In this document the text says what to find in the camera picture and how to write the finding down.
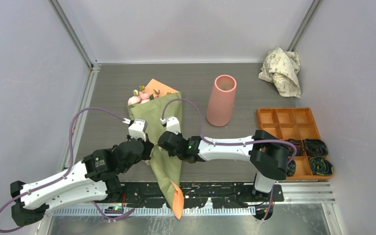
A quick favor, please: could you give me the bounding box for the green orange flower bouquet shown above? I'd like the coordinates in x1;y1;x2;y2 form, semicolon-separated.
127;78;186;220

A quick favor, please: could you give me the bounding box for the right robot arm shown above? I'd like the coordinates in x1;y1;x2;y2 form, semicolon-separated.
158;130;289;201

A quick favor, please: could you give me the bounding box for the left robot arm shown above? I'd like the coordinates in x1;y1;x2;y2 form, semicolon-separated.
10;138;154;226

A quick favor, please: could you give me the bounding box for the pink cylindrical vase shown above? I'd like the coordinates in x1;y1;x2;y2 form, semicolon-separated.
206;75;237;127

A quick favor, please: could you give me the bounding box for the orange compartment tray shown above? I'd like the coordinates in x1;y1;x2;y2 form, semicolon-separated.
256;108;333;181

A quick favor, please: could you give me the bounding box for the dark patterned rolled tie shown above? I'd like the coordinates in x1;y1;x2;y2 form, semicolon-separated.
286;160;296;177
287;139;304;157
303;138;329;158
308;157;333;176

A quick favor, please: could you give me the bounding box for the crumpled printed paper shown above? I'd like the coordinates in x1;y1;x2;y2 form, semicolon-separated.
258;47;302;98

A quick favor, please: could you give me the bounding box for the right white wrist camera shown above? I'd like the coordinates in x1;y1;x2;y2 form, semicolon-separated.
160;116;181;135

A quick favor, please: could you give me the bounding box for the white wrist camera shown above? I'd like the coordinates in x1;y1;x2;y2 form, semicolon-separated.
123;118;148;141
160;116;181;135

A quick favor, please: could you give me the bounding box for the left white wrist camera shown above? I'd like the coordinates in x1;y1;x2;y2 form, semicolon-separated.
123;118;148;141

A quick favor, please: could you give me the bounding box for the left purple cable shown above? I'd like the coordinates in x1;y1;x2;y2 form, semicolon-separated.
0;107;132;234

